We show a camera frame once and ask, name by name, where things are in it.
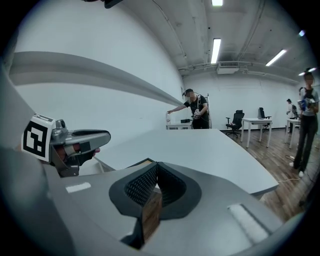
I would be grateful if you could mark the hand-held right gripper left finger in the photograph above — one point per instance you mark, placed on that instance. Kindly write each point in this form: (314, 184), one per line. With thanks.
(100, 200)

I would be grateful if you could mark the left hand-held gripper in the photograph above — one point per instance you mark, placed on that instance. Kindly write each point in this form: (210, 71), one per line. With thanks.
(35, 136)

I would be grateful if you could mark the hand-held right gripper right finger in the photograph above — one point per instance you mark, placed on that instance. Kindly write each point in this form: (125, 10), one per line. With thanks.
(212, 212)

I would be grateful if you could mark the person's left hand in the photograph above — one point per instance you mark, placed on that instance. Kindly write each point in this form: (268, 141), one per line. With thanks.
(97, 150)

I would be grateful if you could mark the small white table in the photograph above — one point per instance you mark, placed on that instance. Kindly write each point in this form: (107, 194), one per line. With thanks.
(178, 125)

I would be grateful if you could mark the black office chair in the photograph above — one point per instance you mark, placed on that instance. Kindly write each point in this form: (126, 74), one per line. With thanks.
(235, 122)
(262, 115)

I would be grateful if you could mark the small black box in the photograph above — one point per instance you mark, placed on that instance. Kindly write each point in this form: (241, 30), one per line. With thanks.
(186, 121)

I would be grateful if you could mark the white ceiling air conditioner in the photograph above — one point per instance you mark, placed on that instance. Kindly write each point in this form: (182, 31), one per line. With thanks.
(227, 67)

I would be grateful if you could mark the long ceiling light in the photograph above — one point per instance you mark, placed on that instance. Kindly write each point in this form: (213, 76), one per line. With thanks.
(217, 2)
(215, 50)
(275, 57)

